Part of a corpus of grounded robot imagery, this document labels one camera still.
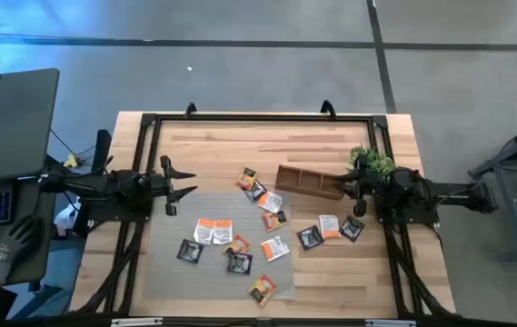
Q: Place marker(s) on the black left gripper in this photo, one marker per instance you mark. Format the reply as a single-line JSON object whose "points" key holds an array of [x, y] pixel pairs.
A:
{"points": [[158, 186]]}

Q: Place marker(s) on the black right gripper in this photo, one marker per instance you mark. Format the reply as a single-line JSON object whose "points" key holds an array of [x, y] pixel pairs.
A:
{"points": [[370, 186]]}

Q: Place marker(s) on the white orange tea packet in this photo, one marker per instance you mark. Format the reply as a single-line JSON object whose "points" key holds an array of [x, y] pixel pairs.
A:
{"points": [[329, 226], [275, 249], [270, 202], [203, 231], [223, 232]]}

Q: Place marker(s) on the yellow orange tea packet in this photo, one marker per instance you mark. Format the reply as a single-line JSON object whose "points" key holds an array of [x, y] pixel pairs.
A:
{"points": [[246, 178], [238, 245], [262, 290], [274, 221]]}

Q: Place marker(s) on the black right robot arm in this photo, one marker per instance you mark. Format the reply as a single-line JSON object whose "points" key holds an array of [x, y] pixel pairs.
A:
{"points": [[449, 191]]}

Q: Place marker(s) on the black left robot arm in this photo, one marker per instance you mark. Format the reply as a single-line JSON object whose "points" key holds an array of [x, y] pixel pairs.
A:
{"points": [[103, 184]]}

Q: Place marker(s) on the green artificial plant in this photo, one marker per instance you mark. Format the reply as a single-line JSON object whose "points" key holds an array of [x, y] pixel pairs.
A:
{"points": [[376, 159]]}

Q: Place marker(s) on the brown wooden compartment tray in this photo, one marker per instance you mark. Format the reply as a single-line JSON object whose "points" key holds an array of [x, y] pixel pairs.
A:
{"points": [[299, 179]]}

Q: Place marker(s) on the black desk leg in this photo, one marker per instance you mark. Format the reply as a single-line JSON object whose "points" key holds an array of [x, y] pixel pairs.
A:
{"points": [[102, 145]]}

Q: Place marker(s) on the grey woven placemat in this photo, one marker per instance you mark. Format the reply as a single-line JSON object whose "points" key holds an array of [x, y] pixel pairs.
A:
{"points": [[172, 281]]}

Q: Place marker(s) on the white plastic object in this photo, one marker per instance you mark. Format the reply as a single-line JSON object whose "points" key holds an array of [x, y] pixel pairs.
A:
{"points": [[65, 220]]}

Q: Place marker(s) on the grey two-tier desk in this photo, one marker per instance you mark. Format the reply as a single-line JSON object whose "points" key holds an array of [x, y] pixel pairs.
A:
{"points": [[8, 127]]}

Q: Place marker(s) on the person's grey gloved hand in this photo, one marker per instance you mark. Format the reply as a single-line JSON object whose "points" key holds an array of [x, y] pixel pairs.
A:
{"points": [[10, 247]]}

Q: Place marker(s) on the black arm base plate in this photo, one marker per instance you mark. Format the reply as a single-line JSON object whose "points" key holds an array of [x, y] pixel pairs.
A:
{"points": [[103, 213], [414, 218]]}

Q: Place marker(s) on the black frame hook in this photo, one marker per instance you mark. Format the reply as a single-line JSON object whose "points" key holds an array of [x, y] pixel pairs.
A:
{"points": [[331, 107], [191, 105]]}

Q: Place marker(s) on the white frame bracket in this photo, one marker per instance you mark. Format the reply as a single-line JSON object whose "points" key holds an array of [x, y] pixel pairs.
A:
{"points": [[136, 322], [390, 323]]}

